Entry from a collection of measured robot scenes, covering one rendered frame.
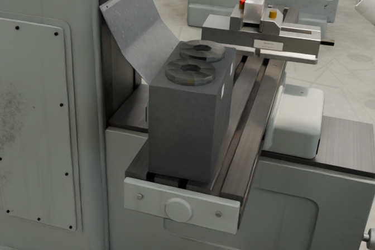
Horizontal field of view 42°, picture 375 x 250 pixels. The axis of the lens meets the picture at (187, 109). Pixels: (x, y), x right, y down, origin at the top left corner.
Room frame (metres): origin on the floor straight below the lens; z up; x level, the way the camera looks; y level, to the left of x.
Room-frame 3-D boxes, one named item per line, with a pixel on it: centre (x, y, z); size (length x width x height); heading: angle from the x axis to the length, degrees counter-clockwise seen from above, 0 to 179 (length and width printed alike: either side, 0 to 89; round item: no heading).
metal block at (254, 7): (1.42, -0.18, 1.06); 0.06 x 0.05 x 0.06; 168
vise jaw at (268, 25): (1.41, -0.24, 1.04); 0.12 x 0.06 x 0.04; 168
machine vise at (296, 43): (1.41, -0.21, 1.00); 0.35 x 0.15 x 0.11; 78
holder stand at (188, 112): (0.85, -0.01, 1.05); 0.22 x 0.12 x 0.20; 168
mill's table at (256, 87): (1.30, -0.15, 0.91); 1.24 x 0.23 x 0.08; 165
